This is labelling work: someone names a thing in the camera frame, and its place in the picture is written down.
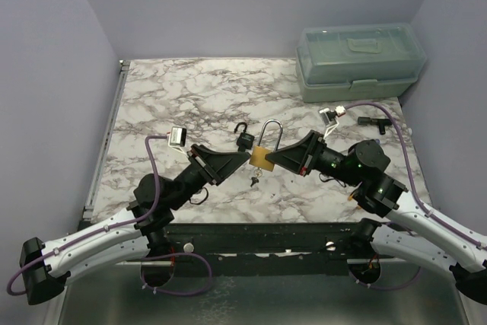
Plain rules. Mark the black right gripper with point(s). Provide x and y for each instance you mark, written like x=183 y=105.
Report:
x=297 y=157

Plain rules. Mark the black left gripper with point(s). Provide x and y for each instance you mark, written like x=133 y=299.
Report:
x=216 y=167

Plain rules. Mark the black padlock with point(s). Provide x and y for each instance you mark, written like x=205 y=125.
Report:
x=245 y=140

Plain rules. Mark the brass padlock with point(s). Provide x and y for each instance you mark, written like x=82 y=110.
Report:
x=259 y=153

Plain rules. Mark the silver key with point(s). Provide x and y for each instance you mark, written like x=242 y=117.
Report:
x=256 y=176

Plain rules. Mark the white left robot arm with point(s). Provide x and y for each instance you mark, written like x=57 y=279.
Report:
x=134 y=232

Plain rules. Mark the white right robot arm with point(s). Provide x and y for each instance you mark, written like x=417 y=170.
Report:
x=440 y=243

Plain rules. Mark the black T-shaped tool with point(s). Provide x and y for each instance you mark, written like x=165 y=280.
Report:
x=380 y=123

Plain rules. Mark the green translucent plastic toolbox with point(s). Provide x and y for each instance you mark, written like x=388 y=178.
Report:
x=357 y=62

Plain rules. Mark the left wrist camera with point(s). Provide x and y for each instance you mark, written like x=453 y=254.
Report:
x=176 y=139

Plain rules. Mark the yellow-handled pliers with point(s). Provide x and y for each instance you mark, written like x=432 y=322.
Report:
x=355 y=197

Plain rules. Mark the black base frame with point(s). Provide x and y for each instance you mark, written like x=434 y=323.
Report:
x=288 y=249

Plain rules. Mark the aluminium side rail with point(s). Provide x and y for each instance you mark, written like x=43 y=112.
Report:
x=92 y=192

